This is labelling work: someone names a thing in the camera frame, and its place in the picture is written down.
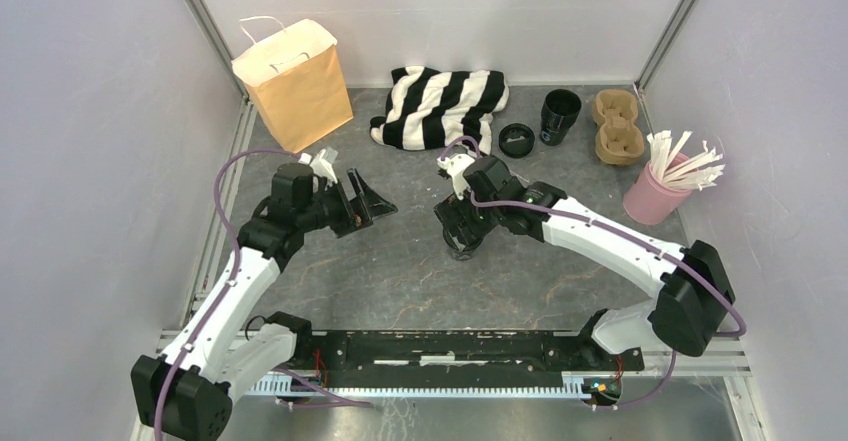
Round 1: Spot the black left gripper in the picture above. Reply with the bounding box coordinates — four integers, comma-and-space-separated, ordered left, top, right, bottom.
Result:
298, 167, 397, 238

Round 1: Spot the black paper coffee cup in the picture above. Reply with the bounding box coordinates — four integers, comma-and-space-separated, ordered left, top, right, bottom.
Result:
442, 230, 483, 261

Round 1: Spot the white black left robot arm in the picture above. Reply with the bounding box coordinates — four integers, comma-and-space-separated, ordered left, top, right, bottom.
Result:
130, 163, 397, 440

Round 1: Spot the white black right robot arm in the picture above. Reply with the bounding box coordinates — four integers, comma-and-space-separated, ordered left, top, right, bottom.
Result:
434, 154, 741, 369

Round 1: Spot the stack of black lids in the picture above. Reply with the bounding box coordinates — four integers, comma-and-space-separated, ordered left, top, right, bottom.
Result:
498, 123, 535, 159

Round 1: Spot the black white striped towel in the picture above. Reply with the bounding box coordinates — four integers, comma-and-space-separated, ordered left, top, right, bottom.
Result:
369, 66, 509, 154

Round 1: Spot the brown paper bag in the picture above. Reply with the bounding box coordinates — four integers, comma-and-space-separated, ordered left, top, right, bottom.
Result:
231, 19, 353, 152

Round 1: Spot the stack of black cups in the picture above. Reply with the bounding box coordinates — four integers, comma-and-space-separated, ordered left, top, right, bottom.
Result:
539, 89, 583, 146

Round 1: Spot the brown cardboard cup carrier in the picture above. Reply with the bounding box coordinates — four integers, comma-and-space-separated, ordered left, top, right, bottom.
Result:
591, 89, 645, 166

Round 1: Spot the pink straw holder cup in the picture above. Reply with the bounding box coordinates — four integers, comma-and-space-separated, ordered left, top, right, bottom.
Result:
623, 161, 692, 226

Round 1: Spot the white wrapped straws bundle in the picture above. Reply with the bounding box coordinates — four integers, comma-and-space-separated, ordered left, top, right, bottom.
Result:
647, 130, 725, 191

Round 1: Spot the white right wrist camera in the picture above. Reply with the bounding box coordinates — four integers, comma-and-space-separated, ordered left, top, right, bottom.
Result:
437, 154, 476, 200

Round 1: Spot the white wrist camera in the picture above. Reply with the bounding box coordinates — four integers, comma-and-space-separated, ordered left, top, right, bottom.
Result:
298, 148, 338, 185
437, 154, 476, 200

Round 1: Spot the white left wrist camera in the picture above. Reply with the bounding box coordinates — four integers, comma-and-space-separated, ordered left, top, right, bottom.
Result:
298, 148, 338, 185

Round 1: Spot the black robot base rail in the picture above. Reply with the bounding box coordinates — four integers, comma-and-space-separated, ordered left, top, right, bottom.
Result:
245, 312, 645, 407

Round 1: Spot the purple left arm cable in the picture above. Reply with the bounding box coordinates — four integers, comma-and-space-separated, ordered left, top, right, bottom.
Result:
152, 148, 374, 441

